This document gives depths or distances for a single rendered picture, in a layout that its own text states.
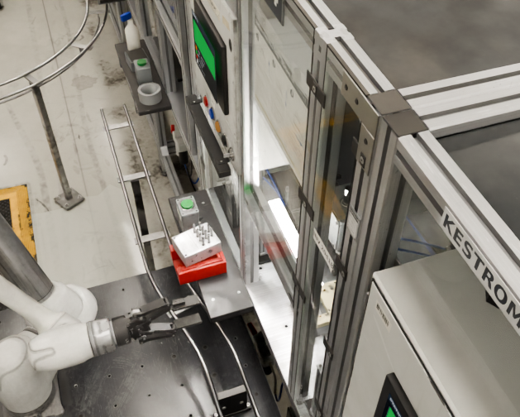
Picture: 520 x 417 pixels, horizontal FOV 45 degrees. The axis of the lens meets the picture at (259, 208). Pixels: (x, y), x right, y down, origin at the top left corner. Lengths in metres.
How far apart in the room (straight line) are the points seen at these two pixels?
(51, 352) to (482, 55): 1.19
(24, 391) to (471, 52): 1.52
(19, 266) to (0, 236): 0.11
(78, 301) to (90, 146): 2.04
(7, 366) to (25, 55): 3.27
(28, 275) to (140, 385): 0.50
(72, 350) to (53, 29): 3.74
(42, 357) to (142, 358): 0.57
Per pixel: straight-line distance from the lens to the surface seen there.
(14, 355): 1.96
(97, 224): 3.51
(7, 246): 1.91
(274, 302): 1.98
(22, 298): 1.82
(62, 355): 1.67
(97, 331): 1.67
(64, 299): 2.02
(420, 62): 0.98
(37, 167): 3.93
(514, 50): 1.05
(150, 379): 2.13
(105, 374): 2.17
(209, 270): 2.02
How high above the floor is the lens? 2.54
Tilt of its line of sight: 47 degrees down
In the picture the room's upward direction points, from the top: straight up
